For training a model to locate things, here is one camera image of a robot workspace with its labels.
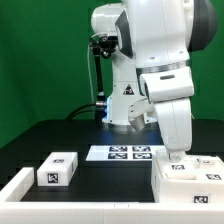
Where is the white cabinet body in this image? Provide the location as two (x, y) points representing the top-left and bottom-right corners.
(151, 150), (224, 203)

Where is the white cabinet door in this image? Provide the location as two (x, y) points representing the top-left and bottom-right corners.
(155, 150), (198, 180)
(196, 157), (224, 182)

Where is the white L-shaped workspace fence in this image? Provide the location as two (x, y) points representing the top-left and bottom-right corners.
(0, 167), (224, 224)

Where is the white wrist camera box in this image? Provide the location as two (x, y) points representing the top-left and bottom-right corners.
(128, 67), (194, 131)

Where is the white fiducial marker plate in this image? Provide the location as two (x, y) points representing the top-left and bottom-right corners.
(86, 145), (164, 161)

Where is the white cabinet top block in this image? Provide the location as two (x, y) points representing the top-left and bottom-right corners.
(37, 152), (78, 186)

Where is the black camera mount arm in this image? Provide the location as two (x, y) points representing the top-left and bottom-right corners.
(89, 36), (118, 124)

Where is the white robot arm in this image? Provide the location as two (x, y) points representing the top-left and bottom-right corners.
(91, 0), (217, 161)

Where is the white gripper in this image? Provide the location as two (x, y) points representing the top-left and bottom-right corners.
(154, 98), (192, 163)

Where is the black cable bundle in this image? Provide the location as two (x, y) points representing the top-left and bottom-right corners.
(65, 103), (98, 121)

